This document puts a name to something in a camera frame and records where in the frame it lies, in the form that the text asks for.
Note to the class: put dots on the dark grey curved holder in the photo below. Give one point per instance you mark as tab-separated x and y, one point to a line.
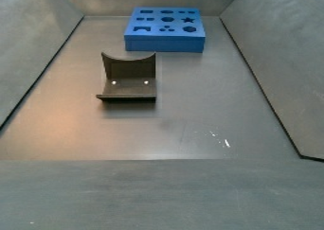
130	78

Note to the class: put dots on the blue shape-sorter block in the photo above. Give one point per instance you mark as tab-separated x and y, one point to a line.
165	29

